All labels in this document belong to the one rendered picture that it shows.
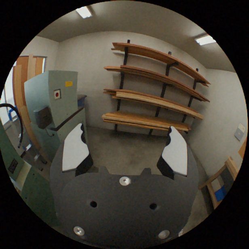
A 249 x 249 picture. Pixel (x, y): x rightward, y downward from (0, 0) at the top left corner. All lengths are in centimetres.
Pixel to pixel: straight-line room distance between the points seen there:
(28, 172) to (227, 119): 322
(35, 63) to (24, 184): 223
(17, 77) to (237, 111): 447
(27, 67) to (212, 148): 468
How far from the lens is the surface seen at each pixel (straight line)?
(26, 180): 81
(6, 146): 79
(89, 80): 207
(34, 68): 240
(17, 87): 211
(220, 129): 257
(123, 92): 143
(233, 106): 257
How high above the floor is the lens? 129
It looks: 30 degrees down
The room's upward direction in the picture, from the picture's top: 9 degrees clockwise
